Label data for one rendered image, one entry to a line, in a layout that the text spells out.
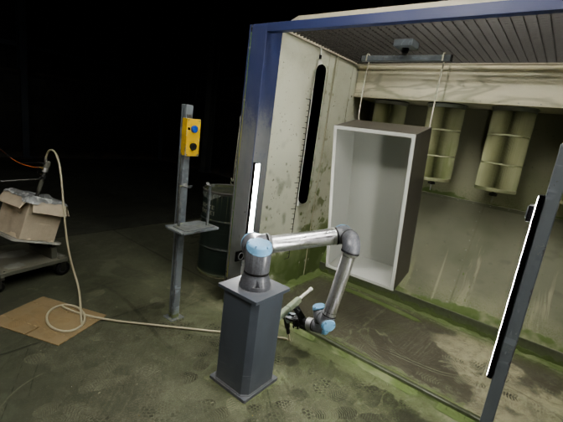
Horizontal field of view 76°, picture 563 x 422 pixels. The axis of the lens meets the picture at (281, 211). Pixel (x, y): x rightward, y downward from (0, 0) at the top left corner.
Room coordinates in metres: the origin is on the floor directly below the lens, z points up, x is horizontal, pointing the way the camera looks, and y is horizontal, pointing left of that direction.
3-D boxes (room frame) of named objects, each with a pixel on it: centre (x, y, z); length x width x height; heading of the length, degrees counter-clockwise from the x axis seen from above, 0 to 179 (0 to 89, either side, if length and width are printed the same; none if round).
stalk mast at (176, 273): (2.61, 0.74, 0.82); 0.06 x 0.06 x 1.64; 53
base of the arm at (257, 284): (2.00, 0.10, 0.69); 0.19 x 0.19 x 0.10
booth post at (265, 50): (2.97, 0.29, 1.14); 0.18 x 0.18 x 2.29; 53
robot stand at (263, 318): (2.00, 0.10, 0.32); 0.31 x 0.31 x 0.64; 53
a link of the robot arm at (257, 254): (2.00, 0.10, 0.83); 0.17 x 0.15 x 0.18; 15
